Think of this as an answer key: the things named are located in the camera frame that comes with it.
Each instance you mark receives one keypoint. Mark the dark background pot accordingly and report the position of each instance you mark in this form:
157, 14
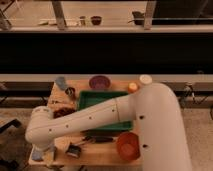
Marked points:
138, 17

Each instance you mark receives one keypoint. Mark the small background jar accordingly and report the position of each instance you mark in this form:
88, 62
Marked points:
82, 20

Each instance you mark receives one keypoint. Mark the small metal cup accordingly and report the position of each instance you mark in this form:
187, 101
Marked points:
70, 91

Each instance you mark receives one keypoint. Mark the blue sponge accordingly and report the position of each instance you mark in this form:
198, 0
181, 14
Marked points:
36, 155

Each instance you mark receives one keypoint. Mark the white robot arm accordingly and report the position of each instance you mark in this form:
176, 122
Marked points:
154, 108

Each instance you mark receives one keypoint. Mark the white lidded container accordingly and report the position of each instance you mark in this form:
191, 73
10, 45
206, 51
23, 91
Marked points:
145, 79

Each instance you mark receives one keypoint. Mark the green plastic tray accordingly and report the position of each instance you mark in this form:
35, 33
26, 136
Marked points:
90, 98

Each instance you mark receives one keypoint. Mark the orange plastic bowl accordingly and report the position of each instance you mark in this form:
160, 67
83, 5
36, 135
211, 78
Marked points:
127, 146

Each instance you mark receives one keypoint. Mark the dark red background bowl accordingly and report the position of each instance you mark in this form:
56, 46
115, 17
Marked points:
96, 20

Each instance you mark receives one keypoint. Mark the blue plastic cup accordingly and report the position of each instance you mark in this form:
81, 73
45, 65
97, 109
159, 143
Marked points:
61, 83

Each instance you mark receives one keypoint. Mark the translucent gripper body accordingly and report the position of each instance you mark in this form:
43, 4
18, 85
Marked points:
48, 156

